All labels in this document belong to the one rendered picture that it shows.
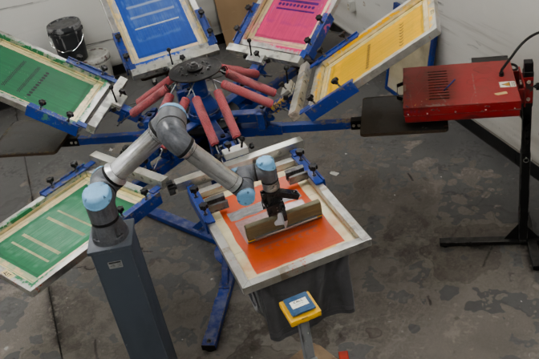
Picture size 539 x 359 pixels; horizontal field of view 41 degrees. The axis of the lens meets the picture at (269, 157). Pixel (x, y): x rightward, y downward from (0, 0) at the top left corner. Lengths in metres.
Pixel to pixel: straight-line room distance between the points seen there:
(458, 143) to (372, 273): 1.50
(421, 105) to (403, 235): 1.16
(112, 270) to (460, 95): 1.93
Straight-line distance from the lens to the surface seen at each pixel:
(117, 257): 3.06
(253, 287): 2.98
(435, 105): 3.76
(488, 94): 3.83
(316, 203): 3.23
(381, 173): 5.22
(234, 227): 3.34
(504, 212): 4.83
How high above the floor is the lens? 2.97
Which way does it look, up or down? 32 degrees down
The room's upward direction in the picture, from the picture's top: 11 degrees counter-clockwise
